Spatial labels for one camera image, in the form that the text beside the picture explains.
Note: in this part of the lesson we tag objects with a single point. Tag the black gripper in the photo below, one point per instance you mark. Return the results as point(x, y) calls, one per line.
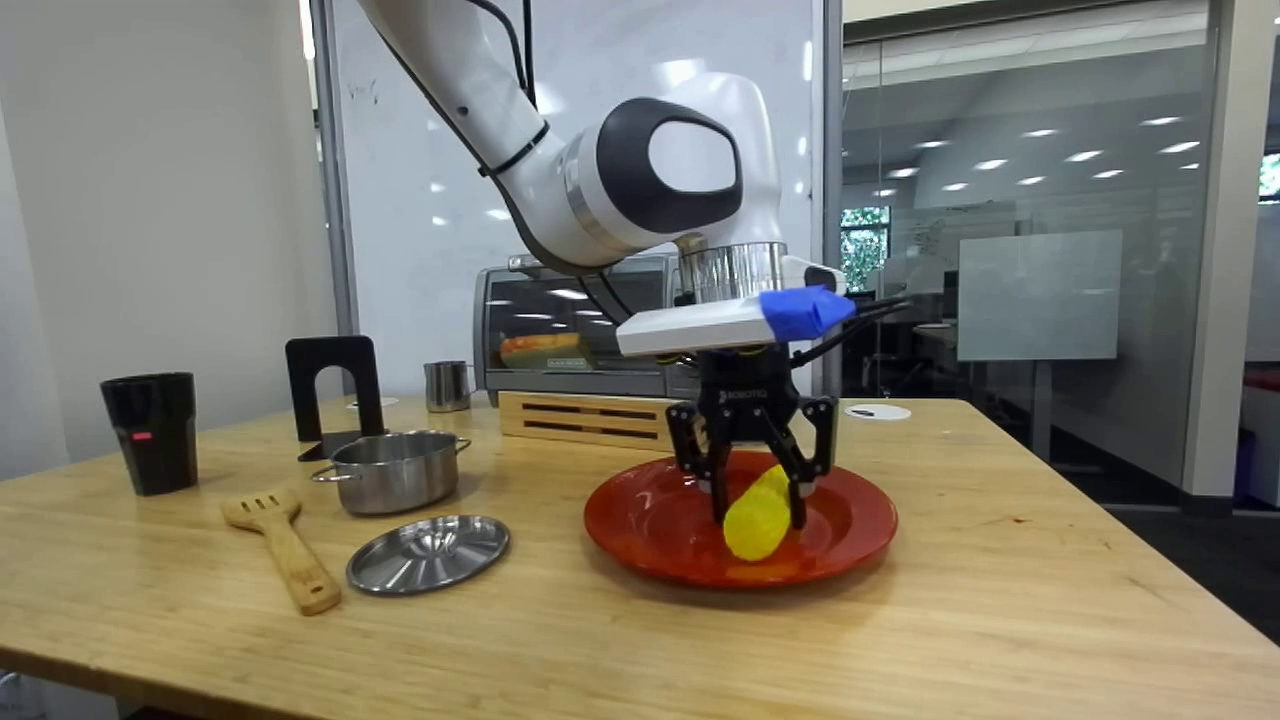
point(749, 394)

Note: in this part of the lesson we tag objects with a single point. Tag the yellow corn cob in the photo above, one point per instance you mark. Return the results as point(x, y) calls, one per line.
point(753, 531)

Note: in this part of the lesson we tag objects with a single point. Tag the small steel pot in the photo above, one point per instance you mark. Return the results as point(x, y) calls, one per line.
point(401, 486)

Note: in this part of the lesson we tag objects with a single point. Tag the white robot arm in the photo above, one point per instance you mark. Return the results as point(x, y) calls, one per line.
point(563, 187)

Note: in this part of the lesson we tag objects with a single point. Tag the steel pot lid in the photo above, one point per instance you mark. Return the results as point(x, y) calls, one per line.
point(426, 557)

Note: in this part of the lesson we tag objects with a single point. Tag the red plate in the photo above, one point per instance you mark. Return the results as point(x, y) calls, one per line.
point(643, 524)

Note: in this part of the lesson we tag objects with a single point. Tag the orange food inside toaster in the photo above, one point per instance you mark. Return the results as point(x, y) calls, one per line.
point(540, 348)

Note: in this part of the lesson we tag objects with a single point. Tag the wooden slatted stand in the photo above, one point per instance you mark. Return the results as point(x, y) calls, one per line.
point(513, 420)

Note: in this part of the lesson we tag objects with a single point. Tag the silver toaster oven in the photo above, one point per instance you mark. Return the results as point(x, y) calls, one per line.
point(532, 301)

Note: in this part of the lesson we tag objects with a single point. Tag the small steel cup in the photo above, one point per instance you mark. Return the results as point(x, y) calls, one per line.
point(449, 387)

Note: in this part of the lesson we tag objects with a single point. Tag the white board behind glass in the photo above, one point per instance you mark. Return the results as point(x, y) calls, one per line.
point(1041, 292)

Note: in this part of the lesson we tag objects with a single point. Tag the black metal bookend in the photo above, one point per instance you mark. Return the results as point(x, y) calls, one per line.
point(332, 348)

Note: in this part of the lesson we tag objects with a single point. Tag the wooden slotted spatula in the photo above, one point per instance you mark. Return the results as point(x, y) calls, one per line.
point(301, 567)

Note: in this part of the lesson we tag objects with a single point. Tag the black plastic cup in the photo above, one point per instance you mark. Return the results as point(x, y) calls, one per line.
point(162, 463)

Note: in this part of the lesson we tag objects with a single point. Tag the white wrist camera blue mount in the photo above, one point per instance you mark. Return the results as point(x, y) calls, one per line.
point(695, 324)

